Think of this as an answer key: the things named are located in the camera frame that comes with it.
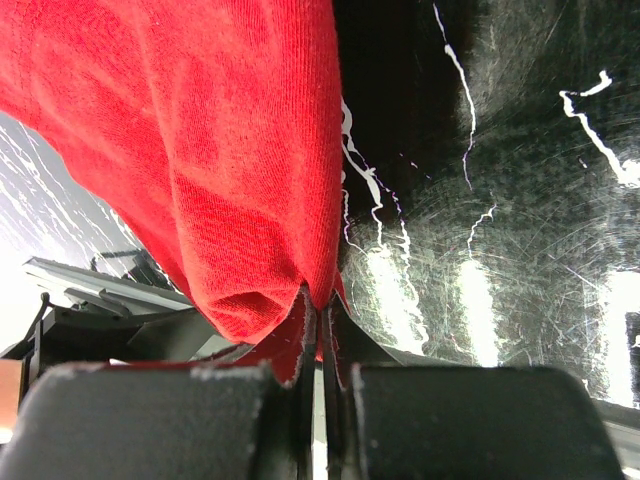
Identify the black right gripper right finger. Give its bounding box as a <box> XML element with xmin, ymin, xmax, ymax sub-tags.
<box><xmin>321</xmin><ymin>296</ymin><xmax>623</xmax><ymax>479</ymax></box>

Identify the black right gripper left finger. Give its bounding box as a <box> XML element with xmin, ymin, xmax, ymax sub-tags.
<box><xmin>1</xmin><ymin>290</ymin><xmax>316</xmax><ymax>479</ymax></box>

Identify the dark red t-shirt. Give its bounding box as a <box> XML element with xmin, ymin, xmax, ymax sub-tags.
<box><xmin>0</xmin><ymin>0</ymin><xmax>351</xmax><ymax>389</ymax></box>

